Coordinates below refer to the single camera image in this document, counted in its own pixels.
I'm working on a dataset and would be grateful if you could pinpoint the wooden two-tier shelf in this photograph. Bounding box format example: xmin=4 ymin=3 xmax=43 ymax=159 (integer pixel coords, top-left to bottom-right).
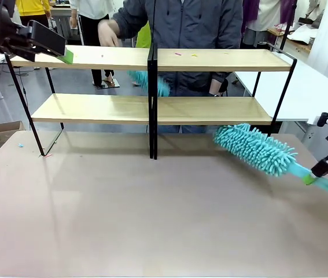
xmin=5 ymin=43 xmax=154 ymax=160
xmin=153 ymin=42 xmax=298 ymax=160

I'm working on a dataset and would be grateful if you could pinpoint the large white side table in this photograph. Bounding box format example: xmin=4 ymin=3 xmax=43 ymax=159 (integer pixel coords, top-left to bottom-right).
xmin=233 ymin=59 xmax=328 ymax=145

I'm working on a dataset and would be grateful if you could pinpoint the person in white shirt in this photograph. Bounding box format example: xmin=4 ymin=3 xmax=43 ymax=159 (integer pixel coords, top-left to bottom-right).
xmin=69 ymin=0 xmax=115 ymax=87

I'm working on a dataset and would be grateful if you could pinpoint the left wooden two-tier shelf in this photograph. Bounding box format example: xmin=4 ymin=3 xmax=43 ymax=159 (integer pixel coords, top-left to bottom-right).
xmin=5 ymin=43 xmax=154 ymax=160

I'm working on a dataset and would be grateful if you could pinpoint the black office chair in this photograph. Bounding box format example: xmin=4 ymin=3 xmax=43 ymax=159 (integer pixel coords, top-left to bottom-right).
xmin=220 ymin=77 xmax=230 ymax=98

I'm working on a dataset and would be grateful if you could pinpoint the person's left hand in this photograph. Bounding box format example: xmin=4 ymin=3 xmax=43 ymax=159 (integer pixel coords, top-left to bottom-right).
xmin=209 ymin=78 xmax=226 ymax=97

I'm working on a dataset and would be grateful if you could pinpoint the light wooden shelf board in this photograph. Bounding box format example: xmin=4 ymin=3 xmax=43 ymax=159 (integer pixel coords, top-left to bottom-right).
xmin=157 ymin=96 xmax=274 ymax=126
xmin=10 ymin=45 xmax=150 ymax=72
xmin=31 ymin=93 xmax=150 ymax=126
xmin=157 ymin=48 xmax=293 ymax=72

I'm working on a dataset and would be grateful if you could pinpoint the wooden desk with papers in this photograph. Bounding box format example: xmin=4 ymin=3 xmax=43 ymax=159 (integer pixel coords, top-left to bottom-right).
xmin=267 ymin=17 xmax=320 ymax=56

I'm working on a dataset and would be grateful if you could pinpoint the right wooden two-tier shelf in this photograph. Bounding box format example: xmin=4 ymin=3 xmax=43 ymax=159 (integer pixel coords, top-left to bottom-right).
xmin=153 ymin=42 xmax=298 ymax=160

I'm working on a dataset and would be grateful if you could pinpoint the person in purple cardigan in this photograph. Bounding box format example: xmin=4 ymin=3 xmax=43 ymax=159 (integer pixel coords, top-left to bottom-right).
xmin=240 ymin=0 xmax=297 ymax=49

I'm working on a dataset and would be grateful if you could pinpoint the person's right forearm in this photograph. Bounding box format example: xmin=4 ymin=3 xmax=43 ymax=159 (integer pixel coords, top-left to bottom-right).
xmin=113 ymin=5 xmax=150 ymax=40

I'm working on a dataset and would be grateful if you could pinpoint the glass floor scale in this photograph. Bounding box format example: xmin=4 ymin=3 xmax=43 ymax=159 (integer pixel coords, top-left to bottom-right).
xmin=98 ymin=78 xmax=121 ymax=90

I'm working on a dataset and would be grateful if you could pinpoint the teal chenille duster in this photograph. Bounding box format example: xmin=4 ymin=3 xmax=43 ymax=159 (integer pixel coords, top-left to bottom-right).
xmin=212 ymin=123 xmax=328 ymax=200
xmin=127 ymin=70 xmax=171 ymax=98

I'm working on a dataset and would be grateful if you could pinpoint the brown cardboard box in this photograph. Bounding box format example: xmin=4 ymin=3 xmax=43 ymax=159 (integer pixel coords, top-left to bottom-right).
xmin=0 ymin=120 xmax=25 ymax=151

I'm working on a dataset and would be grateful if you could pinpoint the person in dark grey jacket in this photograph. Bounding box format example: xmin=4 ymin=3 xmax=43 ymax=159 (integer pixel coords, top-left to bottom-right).
xmin=113 ymin=0 xmax=244 ymax=134

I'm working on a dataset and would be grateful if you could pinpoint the lime green item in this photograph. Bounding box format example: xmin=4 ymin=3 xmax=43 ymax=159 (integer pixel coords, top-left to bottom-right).
xmin=136 ymin=21 xmax=152 ymax=49

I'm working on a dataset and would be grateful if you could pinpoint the person's right hand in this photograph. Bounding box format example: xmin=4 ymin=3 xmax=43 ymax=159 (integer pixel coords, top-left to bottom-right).
xmin=97 ymin=19 xmax=121 ymax=47

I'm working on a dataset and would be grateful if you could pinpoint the person in yellow jacket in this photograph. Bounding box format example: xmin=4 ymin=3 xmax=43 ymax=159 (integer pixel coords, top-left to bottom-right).
xmin=15 ymin=0 xmax=51 ymax=28

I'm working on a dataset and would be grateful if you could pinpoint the grey background desk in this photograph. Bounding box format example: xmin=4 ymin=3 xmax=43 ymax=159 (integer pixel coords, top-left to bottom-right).
xmin=50 ymin=5 xmax=75 ymax=45

